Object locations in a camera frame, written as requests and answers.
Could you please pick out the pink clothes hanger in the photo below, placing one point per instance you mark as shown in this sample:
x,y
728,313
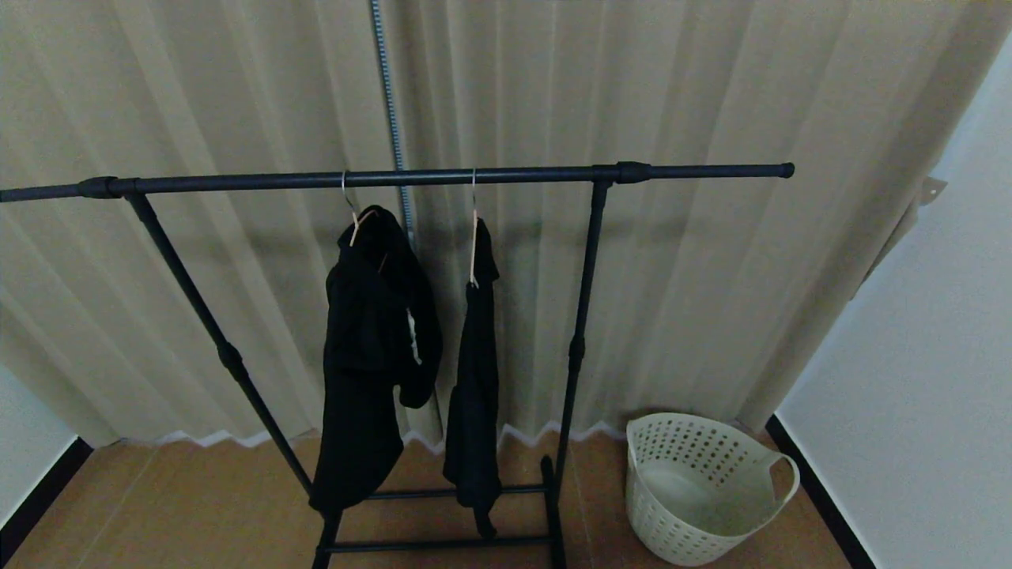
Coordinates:
x,y
473,245
355,225

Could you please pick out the black garment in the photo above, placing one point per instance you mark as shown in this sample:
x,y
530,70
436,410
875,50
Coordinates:
x,y
364,356
474,395

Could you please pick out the white laundry basket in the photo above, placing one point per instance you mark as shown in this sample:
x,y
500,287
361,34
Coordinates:
x,y
696,482

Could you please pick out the black clothes rack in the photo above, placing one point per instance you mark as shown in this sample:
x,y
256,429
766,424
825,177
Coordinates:
x,y
237,182

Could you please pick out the beige curtain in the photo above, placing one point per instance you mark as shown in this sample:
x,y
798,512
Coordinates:
x,y
711,79

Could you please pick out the white wall hook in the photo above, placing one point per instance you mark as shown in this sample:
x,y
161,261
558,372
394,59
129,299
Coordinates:
x,y
931,190

